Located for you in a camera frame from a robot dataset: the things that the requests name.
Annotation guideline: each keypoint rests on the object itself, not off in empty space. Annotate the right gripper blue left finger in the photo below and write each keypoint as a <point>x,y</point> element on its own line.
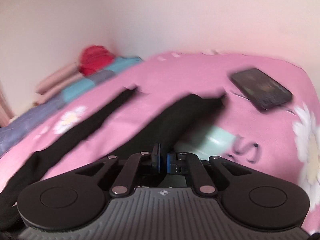
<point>156,158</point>

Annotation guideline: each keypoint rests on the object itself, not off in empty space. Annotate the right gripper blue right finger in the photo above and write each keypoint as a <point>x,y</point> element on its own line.
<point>175,163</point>

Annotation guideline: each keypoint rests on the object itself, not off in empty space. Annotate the black pants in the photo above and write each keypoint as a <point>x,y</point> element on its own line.
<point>165,129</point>

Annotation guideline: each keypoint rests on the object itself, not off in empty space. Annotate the pink daisy blanket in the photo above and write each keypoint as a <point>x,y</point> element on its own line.
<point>283,142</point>

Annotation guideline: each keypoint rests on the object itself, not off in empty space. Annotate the black smartphone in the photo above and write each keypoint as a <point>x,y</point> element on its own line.
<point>264,92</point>

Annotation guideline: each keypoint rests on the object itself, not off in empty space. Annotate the red crumpled cloth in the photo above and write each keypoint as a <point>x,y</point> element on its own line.
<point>94,58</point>

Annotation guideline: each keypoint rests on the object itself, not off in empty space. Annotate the blue plaid bedsheet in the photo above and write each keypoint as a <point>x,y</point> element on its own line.
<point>24,124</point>

